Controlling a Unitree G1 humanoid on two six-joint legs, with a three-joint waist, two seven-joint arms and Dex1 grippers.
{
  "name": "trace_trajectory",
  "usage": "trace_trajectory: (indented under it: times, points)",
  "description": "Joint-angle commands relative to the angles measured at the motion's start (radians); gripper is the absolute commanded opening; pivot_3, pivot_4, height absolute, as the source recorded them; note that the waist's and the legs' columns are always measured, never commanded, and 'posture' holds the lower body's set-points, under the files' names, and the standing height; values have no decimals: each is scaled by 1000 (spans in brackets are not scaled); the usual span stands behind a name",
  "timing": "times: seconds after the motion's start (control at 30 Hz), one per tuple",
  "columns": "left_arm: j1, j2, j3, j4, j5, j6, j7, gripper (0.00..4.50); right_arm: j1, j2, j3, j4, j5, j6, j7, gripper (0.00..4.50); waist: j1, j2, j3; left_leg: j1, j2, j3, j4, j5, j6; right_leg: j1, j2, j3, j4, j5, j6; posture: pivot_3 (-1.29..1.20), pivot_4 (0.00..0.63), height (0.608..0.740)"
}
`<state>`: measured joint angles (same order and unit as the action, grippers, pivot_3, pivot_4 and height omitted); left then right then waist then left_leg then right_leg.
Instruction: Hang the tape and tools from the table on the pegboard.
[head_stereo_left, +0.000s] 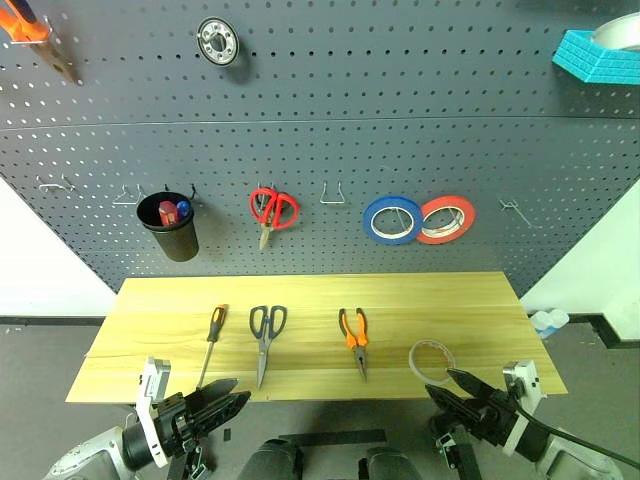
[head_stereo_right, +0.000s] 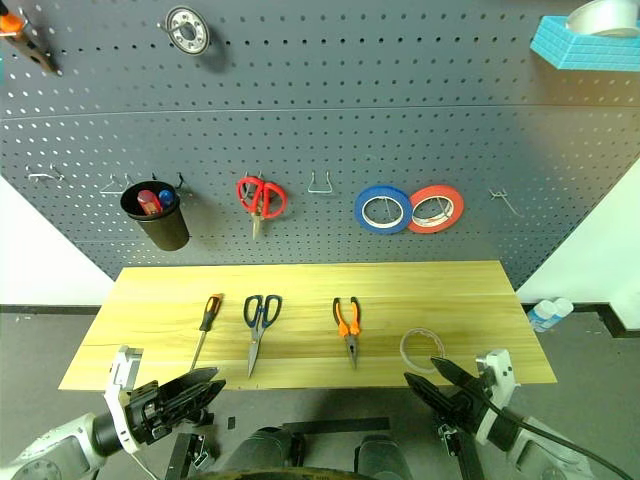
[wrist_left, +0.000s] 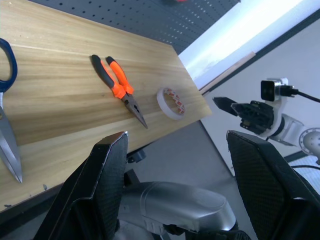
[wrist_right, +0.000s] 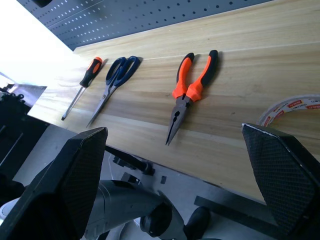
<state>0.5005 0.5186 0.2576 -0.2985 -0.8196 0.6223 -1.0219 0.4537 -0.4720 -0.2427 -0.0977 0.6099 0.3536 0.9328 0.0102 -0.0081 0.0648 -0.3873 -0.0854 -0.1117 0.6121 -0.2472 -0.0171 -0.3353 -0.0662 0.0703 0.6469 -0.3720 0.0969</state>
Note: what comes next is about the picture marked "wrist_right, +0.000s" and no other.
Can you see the white tape roll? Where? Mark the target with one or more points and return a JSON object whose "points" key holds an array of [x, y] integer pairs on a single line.
{"points": [[275, 110]]}

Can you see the dark grey rounded housing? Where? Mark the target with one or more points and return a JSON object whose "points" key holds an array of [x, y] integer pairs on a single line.
{"points": [[125, 200], [197, 220]]}

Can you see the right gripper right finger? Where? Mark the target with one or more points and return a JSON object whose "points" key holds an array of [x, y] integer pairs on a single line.
{"points": [[285, 180]]}

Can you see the orange black screwdriver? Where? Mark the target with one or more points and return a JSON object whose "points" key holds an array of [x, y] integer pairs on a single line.
{"points": [[91, 68]]}

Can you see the orange black needle-nose pliers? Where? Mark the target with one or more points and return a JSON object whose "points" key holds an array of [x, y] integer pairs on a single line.
{"points": [[180, 107]]}

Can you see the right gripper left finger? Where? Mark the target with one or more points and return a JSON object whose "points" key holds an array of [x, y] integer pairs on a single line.
{"points": [[57, 190]]}

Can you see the grey pegboard wall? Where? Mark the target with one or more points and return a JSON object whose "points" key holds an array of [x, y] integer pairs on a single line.
{"points": [[125, 20]]}

